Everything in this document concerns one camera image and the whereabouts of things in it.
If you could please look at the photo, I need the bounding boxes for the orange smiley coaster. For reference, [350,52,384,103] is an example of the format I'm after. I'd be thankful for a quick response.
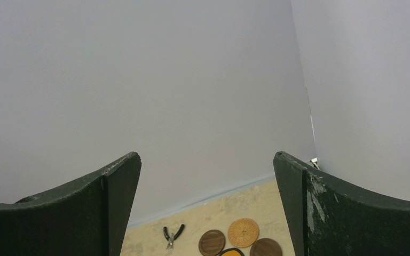
[218,247,245,256]

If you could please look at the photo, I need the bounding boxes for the black pliers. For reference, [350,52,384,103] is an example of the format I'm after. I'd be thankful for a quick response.
[163,224,185,250]

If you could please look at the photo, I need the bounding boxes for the dark brown wooden coaster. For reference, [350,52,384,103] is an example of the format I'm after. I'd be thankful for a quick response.
[249,238,283,256]

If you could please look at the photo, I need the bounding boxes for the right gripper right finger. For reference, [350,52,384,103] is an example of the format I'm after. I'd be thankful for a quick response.
[273,151,410,255]

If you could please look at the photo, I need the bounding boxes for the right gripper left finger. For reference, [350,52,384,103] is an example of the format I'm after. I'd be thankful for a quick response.
[0,152,141,255]

